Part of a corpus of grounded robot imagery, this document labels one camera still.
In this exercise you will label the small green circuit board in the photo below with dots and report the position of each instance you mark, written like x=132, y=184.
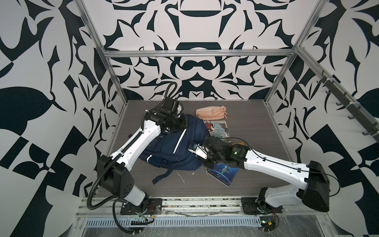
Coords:
x=269, y=223

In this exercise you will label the grey wall hook rack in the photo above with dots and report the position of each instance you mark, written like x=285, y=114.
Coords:
x=345, y=100

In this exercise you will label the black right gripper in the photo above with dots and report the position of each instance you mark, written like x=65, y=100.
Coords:
x=207, y=165

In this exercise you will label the illustrated comic book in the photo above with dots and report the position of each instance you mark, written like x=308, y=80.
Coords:
x=218, y=128

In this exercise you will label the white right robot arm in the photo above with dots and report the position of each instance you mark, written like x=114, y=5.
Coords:
x=308, y=184

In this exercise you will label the blue Little Prince book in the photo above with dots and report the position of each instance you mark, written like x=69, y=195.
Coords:
x=223, y=173

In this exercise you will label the navy blue backpack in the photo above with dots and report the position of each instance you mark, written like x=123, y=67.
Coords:
x=171, y=150

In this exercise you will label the white slotted cable duct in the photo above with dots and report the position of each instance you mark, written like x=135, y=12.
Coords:
x=203, y=221

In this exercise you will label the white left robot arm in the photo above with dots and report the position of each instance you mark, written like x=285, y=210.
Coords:
x=114, y=171

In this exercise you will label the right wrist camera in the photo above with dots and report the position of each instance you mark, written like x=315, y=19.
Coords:
x=198, y=150

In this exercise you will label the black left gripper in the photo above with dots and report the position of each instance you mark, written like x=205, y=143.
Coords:
x=183, y=125

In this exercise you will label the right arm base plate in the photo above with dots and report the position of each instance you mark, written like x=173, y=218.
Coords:
x=254, y=206

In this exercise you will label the pink pencil case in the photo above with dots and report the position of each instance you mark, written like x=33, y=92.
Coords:
x=212, y=113

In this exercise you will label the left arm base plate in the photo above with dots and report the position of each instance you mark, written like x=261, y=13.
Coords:
x=148, y=207

